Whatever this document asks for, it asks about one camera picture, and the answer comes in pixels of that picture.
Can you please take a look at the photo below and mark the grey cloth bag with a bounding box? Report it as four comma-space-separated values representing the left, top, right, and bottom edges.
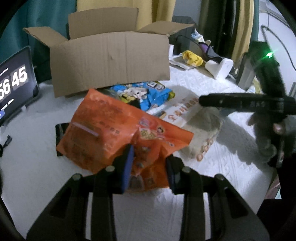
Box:
190, 29, 223, 63

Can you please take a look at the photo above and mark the gloved right hand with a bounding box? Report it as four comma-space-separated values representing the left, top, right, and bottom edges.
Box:
248, 113, 295, 168

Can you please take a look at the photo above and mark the tablet showing clock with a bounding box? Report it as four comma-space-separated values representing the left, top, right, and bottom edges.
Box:
1, 46, 40, 125

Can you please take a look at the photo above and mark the teal curtain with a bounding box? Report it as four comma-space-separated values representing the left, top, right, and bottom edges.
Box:
1, 1, 76, 65

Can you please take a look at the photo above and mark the brown cardboard box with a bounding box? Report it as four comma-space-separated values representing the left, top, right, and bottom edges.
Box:
25, 7, 188, 97

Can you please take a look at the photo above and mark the orange snack bag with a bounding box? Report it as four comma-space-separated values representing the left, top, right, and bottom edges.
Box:
57, 89, 193, 192

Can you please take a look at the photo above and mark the toast bread bag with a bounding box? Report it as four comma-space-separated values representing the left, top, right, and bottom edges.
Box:
147, 93, 223, 162

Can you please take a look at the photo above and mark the yellow duck pouch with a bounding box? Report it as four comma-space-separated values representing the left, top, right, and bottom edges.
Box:
182, 50, 204, 67

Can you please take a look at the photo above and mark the white stand device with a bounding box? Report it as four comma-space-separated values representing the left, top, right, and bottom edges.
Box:
205, 58, 234, 80

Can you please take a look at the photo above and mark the blue cartoon snack bag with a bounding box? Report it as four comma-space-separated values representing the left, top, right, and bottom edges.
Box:
104, 81, 175, 111

